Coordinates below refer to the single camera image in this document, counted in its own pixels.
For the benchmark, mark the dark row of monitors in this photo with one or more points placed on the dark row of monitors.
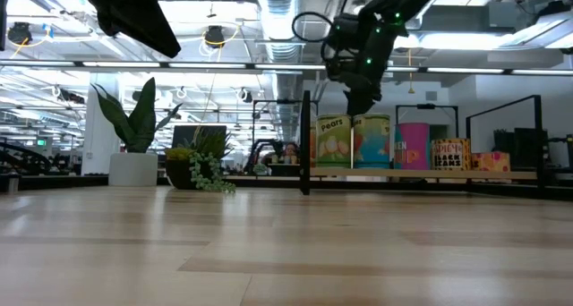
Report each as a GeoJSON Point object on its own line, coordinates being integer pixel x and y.
{"type": "Point", "coordinates": [519, 147]}

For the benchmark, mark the orange green beans tin can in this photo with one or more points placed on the orange green beans tin can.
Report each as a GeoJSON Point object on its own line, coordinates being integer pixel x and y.
{"type": "Point", "coordinates": [313, 147]}

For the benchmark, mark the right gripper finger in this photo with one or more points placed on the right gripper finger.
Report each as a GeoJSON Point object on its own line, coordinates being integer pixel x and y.
{"type": "Point", "coordinates": [362, 102]}

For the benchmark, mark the person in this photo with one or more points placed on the person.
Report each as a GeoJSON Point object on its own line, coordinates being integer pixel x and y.
{"type": "Point", "coordinates": [291, 151]}

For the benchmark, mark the black flat monitor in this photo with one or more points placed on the black flat monitor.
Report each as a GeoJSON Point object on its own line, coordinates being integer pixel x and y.
{"type": "Point", "coordinates": [183, 133]}

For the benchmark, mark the black aluminium table frame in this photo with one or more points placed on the black aluminium table frame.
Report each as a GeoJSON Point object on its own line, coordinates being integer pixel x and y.
{"type": "Point", "coordinates": [67, 181]}

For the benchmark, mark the snake plant in white pot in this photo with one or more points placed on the snake plant in white pot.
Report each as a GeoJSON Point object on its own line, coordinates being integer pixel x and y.
{"type": "Point", "coordinates": [134, 118]}

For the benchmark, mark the black curved railing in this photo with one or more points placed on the black curved railing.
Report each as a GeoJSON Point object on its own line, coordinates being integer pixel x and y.
{"type": "Point", "coordinates": [27, 160]}

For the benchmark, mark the succulent plant in dark pot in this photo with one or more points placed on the succulent plant in dark pot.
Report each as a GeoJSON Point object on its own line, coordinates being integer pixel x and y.
{"type": "Point", "coordinates": [201, 163]}

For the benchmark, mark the black metal rig frame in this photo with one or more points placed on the black metal rig frame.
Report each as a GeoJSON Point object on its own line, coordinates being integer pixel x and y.
{"type": "Point", "coordinates": [277, 101]}
{"type": "Point", "coordinates": [425, 106]}

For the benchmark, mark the pink soup tin can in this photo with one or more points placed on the pink soup tin can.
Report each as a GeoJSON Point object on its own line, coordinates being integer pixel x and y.
{"type": "Point", "coordinates": [412, 146]}

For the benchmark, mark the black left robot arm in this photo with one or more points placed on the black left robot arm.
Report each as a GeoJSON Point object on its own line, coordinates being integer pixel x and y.
{"type": "Point", "coordinates": [134, 15]}

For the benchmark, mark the small black robot arm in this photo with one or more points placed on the small black robot arm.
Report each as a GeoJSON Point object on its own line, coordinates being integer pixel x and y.
{"type": "Point", "coordinates": [264, 147]}

